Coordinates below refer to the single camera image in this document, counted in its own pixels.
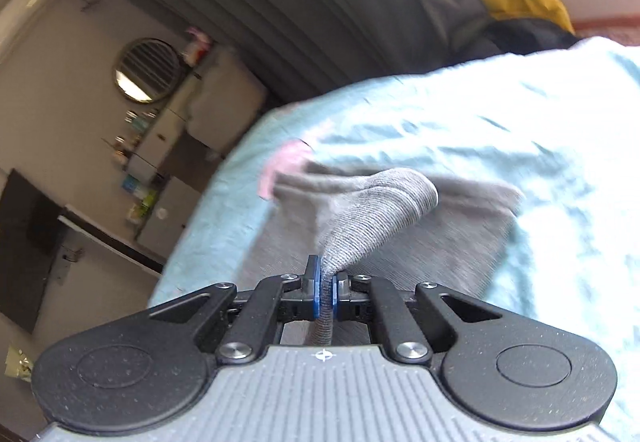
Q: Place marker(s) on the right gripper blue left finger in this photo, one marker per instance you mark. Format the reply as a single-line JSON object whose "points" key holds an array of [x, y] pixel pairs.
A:
{"points": [[302, 293]]}

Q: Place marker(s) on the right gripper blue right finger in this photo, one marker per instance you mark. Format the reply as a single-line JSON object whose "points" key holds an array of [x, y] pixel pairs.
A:
{"points": [[350, 297]]}

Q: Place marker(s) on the grey knit pants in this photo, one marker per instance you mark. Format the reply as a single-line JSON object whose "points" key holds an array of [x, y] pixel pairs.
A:
{"points": [[398, 224]]}

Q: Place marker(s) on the white drawer cabinet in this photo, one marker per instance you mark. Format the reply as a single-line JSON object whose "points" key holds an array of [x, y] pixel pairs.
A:
{"points": [[168, 217]]}

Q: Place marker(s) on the cream upholstered chair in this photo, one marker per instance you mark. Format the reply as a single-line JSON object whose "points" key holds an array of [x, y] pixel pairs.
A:
{"points": [[226, 103]]}

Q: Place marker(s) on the white vanity desk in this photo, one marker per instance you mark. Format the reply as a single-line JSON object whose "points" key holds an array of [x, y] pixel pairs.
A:
{"points": [[166, 147]]}

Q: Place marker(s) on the light blue printed bedsheet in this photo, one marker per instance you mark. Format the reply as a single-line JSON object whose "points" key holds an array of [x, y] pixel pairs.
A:
{"points": [[561, 126]]}

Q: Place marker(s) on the white air conditioner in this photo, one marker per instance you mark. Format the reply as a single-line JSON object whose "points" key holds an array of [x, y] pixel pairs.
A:
{"points": [[16, 19]]}

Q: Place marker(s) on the round wall mirror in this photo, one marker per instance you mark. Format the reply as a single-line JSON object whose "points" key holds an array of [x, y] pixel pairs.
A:
{"points": [[147, 71]]}

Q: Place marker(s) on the black wall television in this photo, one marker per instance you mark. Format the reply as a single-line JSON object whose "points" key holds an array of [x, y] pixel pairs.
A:
{"points": [[30, 237]]}

